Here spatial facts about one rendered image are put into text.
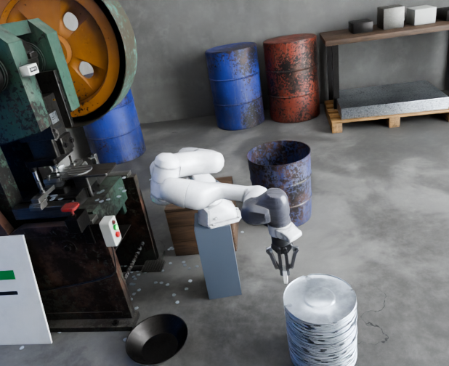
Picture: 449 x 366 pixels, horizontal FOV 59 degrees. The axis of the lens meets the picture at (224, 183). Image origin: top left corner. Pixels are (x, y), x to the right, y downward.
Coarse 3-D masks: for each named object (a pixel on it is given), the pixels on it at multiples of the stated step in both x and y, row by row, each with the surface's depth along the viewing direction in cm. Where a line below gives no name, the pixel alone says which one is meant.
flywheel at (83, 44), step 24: (0, 0) 201; (24, 0) 203; (48, 0) 202; (72, 0) 200; (96, 0) 198; (48, 24) 207; (96, 24) 204; (72, 48) 211; (96, 48) 210; (120, 48) 207; (72, 72) 217; (96, 72) 216; (120, 72) 212; (96, 96) 218
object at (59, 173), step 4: (56, 168) 210; (60, 168) 209; (64, 168) 209; (68, 168) 208; (52, 172) 206; (56, 172) 206; (60, 172) 205; (64, 172) 204; (52, 176) 201; (56, 176) 200; (60, 176) 199; (44, 180) 199; (52, 180) 198; (56, 180) 198; (60, 180) 199; (64, 180) 202; (44, 184) 200; (48, 184) 200; (56, 184) 199; (60, 184) 199
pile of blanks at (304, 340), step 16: (288, 320) 162; (352, 320) 156; (288, 336) 169; (304, 336) 157; (320, 336) 154; (336, 336) 154; (352, 336) 160; (304, 352) 162; (320, 352) 157; (336, 352) 157; (352, 352) 164
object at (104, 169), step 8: (72, 168) 205; (80, 168) 204; (88, 168) 202; (96, 168) 202; (104, 168) 200; (112, 168) 200; (64, 176) 198; (72, 176) 197; (80, 176) 196; (88, 176) 196; (96, 176) 195; (80, 184) 201; (88, 184) 200; (96, 184) 207; (88, 192) 202; (96, 192) 207
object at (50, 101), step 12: (48, 96) 188; (48, 108) 187; (60, 120) 197; (60, 132) 196; (36, 144) 190; (48, 144) 189; (60, 144) 191; (72, 144) 200; (36, 156) 193; (48, 156) 192
